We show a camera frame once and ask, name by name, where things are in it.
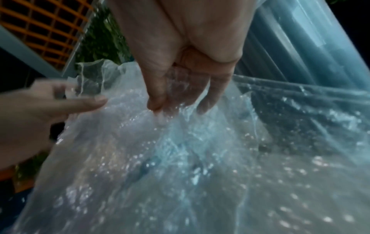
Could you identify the person's left hand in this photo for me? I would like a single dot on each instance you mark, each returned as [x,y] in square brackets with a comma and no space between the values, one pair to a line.
[29,118]

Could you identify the person's right hand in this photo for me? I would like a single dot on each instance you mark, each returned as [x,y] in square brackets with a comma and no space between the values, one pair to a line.
[188,34]

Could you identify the orange grid panel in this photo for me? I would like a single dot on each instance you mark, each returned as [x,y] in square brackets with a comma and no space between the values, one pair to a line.
[43,27]

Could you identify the clear plastic cup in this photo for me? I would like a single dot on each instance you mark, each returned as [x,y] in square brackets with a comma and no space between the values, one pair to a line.
[318,34]

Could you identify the clear plastic bag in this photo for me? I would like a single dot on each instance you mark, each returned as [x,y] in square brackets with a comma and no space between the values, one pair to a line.
[144,171]

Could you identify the white panel frame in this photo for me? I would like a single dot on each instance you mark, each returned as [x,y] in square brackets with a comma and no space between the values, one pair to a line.
[31,59]

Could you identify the hanging small-leaf green plant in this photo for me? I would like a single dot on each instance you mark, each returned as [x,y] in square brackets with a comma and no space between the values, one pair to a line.
[101,41]

